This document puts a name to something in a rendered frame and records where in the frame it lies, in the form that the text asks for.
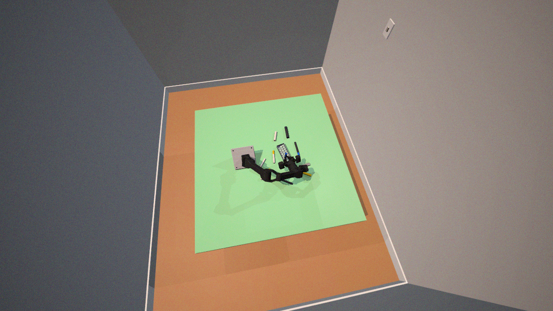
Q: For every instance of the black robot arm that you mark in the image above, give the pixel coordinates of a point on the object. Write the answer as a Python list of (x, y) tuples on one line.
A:
[(265, 174)]

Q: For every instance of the grey keyboard with white letter keys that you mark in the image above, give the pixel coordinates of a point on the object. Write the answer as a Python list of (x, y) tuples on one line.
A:
[(282, 150)]

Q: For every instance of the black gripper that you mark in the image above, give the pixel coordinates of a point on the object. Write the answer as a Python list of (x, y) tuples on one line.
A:
[(290, 162)]

